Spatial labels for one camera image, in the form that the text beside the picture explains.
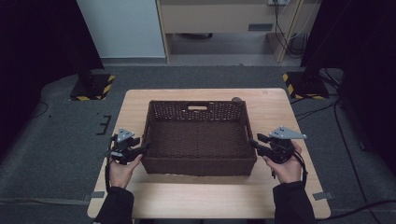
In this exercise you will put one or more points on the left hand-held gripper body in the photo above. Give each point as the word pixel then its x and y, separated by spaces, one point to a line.
pixel 123 147

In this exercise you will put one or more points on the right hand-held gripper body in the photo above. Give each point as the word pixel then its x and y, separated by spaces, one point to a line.
pixel 280 149

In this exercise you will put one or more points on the brown woven basket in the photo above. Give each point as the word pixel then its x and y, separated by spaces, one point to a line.
pixel 199 140

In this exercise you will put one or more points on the person's right hand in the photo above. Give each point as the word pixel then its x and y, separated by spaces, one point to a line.
pixel 286 171

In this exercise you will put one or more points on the person's left hand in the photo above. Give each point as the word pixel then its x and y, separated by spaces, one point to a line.
pixel 123 175

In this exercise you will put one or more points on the black floor tape mark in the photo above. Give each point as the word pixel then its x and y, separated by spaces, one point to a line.
pixel 104 125

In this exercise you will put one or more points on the black round table grommet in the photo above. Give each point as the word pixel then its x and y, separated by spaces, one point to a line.
pixel 236 99

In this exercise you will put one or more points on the grey tape strip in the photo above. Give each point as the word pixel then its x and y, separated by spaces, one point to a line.
pixel 323 196
pixel 95 196

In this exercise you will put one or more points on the black stand base yellow stripes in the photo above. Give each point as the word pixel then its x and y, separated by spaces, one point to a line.
pixel 306 87
pixel 93 88

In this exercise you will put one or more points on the white panel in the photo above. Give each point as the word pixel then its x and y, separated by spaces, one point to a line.
pixel 121 28

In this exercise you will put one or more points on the beige wooden desk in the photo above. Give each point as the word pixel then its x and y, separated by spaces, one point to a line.
pixel 218 18

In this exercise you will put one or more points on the black curtain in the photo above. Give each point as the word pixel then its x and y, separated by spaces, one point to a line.
pixel 358 46
pixel 37 46

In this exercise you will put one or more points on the white power strip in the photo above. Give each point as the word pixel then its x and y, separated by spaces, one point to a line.
pixel 278 2

